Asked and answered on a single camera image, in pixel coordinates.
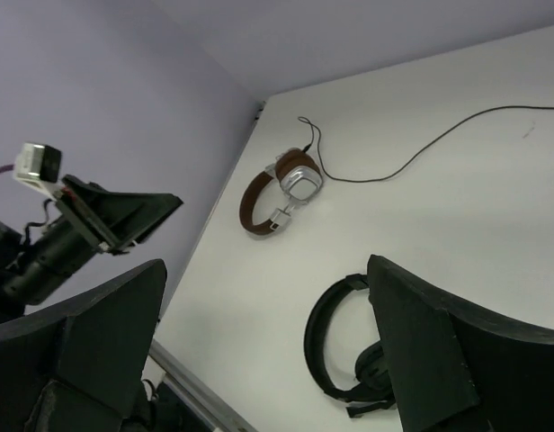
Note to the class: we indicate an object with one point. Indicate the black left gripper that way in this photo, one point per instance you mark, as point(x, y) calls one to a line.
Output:
point(112, 222)

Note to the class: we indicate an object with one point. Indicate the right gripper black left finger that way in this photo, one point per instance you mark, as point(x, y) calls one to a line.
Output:
point(77, 365)

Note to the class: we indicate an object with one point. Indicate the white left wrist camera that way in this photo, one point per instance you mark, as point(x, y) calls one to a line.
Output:
point(37, 166)

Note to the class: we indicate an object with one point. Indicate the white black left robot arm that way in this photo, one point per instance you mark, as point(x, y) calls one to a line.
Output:
point(31, 271)

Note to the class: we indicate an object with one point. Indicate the brown silver headphones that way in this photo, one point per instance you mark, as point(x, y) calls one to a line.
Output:
point(300, 180)

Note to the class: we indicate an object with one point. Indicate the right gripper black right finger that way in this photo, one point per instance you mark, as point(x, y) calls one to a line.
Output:
point(455, 365)

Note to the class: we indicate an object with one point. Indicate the aluminium table edge rail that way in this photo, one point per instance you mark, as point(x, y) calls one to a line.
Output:
point(214, 412)

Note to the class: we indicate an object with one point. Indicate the black headset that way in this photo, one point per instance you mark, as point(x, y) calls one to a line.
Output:
point(345, 363)

